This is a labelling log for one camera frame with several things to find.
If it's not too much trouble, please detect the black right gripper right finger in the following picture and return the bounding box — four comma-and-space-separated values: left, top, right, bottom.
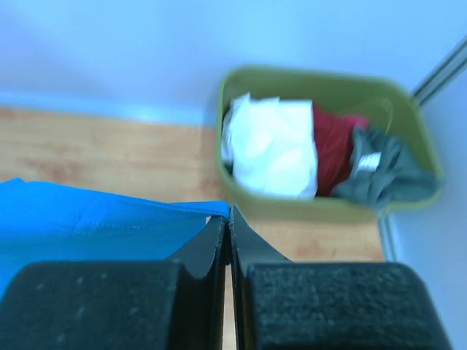
228, 206, 452, 349

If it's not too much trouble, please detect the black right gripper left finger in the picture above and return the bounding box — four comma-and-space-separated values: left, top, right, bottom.
1, 217, 226, 349

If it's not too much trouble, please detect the blue t-shirt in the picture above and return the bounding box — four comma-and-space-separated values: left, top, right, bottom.
1, 179, 229, 290

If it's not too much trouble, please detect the white t-shirt with green stripe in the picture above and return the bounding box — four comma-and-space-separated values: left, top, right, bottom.
220, 93, 318, 199

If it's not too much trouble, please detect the grey t-shirt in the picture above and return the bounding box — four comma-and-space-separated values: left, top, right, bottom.
332, 127, 441, 210

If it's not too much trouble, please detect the dark red t-shirt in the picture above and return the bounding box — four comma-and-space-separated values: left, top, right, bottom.
312, 103, 368, 197

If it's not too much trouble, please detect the green plastic laundry basket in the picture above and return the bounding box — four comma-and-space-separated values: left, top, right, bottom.
215, 65, 444, 223

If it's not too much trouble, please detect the aluminium frame post right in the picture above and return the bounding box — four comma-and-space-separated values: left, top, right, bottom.
413, 37, 466, 106

